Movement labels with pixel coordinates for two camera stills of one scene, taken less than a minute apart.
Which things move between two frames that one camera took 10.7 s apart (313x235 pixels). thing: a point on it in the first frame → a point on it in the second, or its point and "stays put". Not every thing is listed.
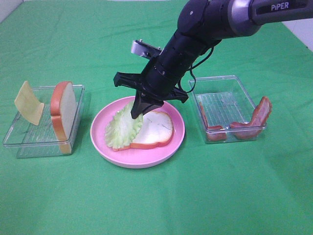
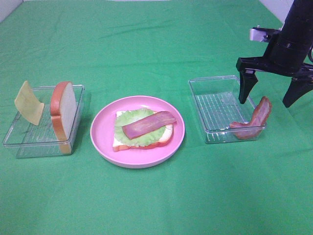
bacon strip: [214, 133] → [152, 122]
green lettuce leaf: [123, 129] → [124, 118]
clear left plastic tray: [28, 139] stays put
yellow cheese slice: [28, 104] stays put
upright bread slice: [63, 114] stays put
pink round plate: [136, 157] stays put
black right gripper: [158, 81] → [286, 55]
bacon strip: [250, 130] stays put
